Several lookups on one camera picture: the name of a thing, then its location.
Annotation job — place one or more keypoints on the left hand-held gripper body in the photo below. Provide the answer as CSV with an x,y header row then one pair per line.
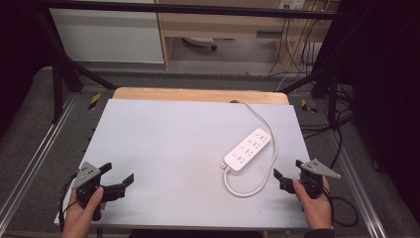
x,y
86,174

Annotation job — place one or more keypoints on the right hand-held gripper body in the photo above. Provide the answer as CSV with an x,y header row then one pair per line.
x,y
315,178

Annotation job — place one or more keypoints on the person's right hand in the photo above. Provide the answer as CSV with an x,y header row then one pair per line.
x,y
315,210

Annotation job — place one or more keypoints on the person's left hand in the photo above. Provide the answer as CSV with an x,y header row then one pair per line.
x,y
79,216

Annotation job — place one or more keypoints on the white power strip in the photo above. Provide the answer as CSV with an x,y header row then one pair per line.
x,y
247,151

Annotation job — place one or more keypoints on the person's black sleeve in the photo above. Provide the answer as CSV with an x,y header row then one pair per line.
x,y
319,233

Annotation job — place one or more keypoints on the person's dark clothing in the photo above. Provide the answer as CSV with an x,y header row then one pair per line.
x,y
198,234

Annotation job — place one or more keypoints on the light wooden board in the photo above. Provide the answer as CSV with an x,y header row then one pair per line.
x,y
198,95

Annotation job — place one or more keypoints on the black curtain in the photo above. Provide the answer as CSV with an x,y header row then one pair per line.
x,y
20,49
386,82

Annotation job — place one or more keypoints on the white cabinet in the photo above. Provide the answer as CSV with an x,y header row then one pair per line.
x,y
105,33

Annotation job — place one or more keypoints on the light wooden desk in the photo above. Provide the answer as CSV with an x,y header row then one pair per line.
x,y
224,28

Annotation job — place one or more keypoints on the white chair base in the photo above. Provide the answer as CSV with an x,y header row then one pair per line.
x,y
199,41

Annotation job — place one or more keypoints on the aluminium floor rail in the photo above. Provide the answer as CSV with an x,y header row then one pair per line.
x,y
36,155
355,178

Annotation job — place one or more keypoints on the white wall socket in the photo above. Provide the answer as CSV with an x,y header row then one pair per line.
x,y
291,4

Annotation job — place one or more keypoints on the black metal frame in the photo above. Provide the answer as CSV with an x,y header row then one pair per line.
x,y
198,9

